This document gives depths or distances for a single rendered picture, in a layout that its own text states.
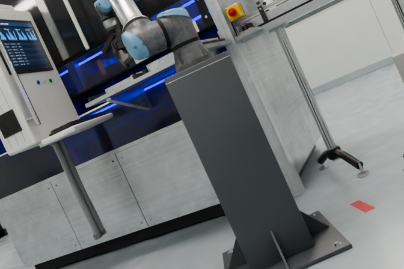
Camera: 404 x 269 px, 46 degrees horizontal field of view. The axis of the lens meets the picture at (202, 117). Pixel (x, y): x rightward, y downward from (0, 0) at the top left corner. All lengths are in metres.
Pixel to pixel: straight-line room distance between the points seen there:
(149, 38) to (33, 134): 0.98
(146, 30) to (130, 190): 1.37
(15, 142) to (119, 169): 0.67
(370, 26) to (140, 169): 4.77
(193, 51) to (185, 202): 1.22
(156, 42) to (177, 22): 0.11
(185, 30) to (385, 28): 5.35
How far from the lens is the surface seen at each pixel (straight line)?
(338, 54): 6.99
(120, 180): 2.92
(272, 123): 2.46
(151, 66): 2.22
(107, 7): 2.38
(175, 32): 1.77
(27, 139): 2.50
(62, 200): 3.22
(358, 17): 6.95
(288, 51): 2.53
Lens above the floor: 0.68
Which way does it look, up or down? 3 degrees down
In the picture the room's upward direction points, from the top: 24 degrees counter-clockwise
